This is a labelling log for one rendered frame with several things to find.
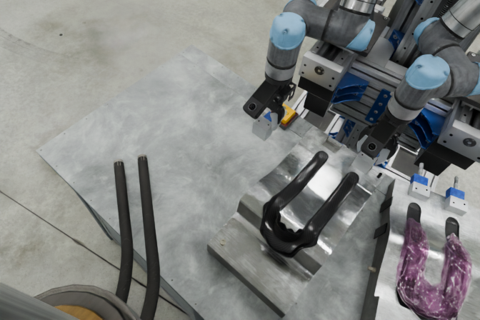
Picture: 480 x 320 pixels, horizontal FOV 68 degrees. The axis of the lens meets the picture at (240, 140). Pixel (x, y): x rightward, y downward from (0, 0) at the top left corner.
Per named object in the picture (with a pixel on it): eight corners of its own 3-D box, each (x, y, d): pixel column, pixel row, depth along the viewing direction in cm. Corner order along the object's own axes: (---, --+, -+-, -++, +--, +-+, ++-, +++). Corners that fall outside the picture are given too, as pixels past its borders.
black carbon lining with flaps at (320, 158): (317, 151, 112) (325, 133, 104) (362, 182, 107) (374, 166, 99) (246, 231, 96) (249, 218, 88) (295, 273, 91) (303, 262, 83)
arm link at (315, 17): (326, 24, 94) (316, 51, 88) (286, 13, 95) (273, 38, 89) (335, -2, 87) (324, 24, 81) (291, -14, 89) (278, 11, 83)
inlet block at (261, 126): (276, 108, 116) (279, 97, 112) (289, 116, 115) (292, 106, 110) (251, 132, 110) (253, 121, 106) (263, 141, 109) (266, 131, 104)
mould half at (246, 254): (308, 141, 122) (317, 116, 111) (375, 187, 114) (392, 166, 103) (206, 250, 99) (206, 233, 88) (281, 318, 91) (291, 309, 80)
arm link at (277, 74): (285, 74, 85) (258, 58, 87) (281, 88, 88) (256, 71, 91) (303, 58, 88) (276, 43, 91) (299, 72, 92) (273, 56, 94)
